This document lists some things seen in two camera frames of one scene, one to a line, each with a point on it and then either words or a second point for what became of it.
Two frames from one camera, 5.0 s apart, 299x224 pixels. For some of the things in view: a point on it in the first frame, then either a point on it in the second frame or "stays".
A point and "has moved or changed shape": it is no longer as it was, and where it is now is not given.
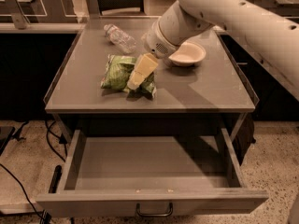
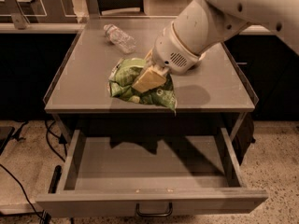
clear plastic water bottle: x=124 y=42 stays
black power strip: x=56 y=178 stays
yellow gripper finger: x=146 y=64 to x=151 y=78
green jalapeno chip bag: x=117 y=72 has moved or changed shape
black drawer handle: x=168 y=213 stays
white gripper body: x=154 y=43 to x=169 y=54
